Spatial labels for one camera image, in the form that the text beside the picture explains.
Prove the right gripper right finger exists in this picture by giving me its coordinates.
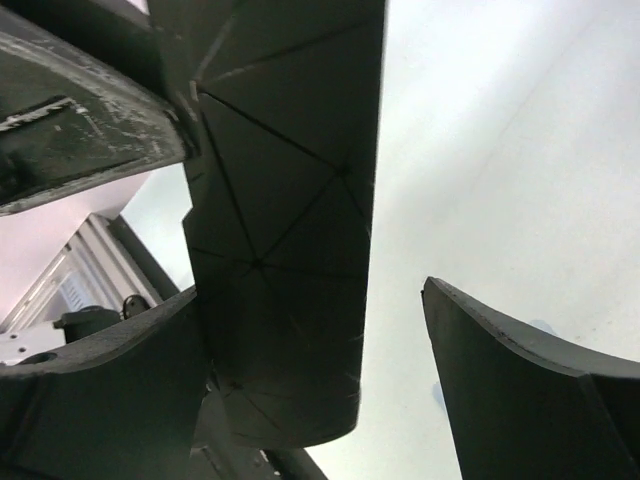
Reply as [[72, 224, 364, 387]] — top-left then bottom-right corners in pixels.
[[422, 277, 639, 479]]

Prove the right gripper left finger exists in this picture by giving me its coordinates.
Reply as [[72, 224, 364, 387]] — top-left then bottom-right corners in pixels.
[[1, 289, 209, 479]]

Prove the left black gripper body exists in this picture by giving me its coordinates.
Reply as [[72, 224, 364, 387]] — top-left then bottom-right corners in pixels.
[[1, 1, 195, 216]]

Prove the black glasses case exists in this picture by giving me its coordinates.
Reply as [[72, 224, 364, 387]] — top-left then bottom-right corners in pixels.
[[148, 1, 386, 449]]

